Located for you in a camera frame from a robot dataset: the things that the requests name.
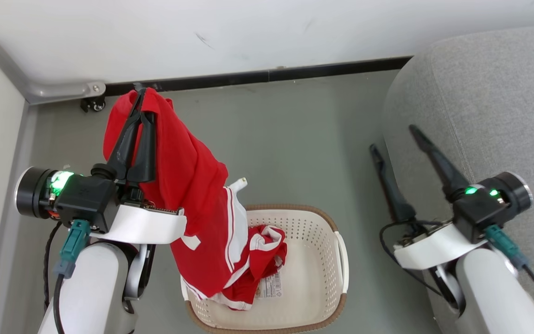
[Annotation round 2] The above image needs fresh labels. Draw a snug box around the small black caster wheel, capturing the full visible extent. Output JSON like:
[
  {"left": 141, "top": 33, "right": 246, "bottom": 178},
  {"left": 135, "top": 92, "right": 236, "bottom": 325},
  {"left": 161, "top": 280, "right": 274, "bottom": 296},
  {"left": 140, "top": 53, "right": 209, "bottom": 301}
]
[{"left": 80, "top": 96, "right": 106, "bottom": 113}]

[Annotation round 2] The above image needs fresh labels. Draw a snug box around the left cable with teal connector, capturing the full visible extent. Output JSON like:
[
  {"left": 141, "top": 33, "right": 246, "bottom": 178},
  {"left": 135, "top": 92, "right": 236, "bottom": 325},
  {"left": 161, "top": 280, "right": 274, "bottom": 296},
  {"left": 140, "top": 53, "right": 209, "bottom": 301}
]
[{"left": 52, "top": 219, "right": 91, "bottom": 334}]

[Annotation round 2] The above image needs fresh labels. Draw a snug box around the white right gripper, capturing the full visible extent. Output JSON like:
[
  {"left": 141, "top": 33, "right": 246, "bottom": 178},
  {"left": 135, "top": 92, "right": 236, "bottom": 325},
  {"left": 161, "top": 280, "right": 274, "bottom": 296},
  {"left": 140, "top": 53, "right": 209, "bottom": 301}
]
[{"left": 370, "top": 124, "right": 488, "bottom": 271}]

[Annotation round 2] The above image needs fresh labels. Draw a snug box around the cable with teal connector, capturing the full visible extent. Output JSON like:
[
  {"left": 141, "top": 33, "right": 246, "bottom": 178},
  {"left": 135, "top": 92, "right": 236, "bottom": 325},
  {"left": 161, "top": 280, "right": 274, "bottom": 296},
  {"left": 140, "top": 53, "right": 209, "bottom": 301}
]
[
  {"left": 52, "top": 219, "right": 91, "bottom": 334},
  {"left": 484, "top": 225, "right": 534, "bottom": 321}
]

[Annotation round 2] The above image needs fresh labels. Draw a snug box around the braided black left arm cable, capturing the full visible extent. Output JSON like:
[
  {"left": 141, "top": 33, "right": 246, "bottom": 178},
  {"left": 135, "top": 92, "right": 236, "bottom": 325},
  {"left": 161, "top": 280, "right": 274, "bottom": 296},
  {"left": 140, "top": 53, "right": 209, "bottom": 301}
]
[{"left": 43, "top": 222, "right": 64, "bottom": 312}]

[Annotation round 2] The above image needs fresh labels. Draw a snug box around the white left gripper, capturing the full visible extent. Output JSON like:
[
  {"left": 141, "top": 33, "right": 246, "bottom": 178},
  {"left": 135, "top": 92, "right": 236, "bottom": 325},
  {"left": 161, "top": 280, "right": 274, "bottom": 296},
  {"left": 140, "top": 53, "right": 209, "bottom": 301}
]
[{"left": 90, "top": 88, "right": 188, "bottom": 245}]

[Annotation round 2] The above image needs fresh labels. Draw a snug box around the right cable with teal connector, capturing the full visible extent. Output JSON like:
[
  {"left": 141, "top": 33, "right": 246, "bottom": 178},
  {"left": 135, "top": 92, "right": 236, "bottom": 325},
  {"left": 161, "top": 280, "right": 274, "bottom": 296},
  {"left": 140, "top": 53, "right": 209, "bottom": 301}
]
[{"left": 484, "top": 225, "right": 534, "bottom": 321}]

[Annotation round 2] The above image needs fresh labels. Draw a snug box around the grey floor trim strip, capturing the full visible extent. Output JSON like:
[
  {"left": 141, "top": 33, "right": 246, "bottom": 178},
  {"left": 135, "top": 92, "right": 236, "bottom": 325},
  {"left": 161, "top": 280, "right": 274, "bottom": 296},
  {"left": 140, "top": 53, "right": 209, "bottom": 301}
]
[{"left": 0, "top": 103, "right": 38, "bottom": 334}]

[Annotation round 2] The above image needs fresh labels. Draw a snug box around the white perforated laundry basket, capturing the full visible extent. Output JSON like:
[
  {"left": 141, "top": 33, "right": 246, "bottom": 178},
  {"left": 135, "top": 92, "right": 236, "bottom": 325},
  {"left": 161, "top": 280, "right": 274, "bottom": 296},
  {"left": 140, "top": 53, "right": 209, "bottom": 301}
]
[{"left": 180, "top": 204, "right": 350, "bottom": 334}]

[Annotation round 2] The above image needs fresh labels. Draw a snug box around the red garment with white collar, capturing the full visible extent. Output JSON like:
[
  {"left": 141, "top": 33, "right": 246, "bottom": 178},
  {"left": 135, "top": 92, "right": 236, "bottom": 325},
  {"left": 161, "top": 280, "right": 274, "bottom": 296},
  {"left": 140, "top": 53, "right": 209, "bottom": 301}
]
[{"left": 223, "top": 225, "right": 289, "bottom": 300}]

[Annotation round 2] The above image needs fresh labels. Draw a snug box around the thin black right gripper cable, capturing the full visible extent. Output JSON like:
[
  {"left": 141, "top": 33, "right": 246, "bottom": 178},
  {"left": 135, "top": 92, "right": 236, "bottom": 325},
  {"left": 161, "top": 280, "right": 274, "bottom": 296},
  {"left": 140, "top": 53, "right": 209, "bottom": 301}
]
[{"left": 379, "top": 219, "right": 445, "bottom": 297}]

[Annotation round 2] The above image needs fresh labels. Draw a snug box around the grey fabric sofa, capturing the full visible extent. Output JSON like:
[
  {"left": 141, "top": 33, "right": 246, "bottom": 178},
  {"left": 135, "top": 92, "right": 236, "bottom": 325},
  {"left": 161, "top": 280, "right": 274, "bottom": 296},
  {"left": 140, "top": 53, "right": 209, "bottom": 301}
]
[{"left": 382, "top": 24, "right": 534, "bottom": 334}]

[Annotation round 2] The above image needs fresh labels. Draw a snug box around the black baseboard strip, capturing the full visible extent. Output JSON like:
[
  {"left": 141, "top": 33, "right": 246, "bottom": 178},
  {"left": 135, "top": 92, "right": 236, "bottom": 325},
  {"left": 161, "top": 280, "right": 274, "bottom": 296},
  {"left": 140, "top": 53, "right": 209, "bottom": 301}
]
[{"left": 105, "top": 57, "right": 412, "bottom": 96}]

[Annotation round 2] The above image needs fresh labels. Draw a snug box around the red garment with white stripes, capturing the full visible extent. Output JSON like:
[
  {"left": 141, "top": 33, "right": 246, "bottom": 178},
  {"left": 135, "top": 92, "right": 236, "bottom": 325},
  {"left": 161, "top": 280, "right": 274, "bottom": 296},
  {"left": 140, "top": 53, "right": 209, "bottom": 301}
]
[{"left": 103, "top": 87, "right": 254, "bottom": 310}]

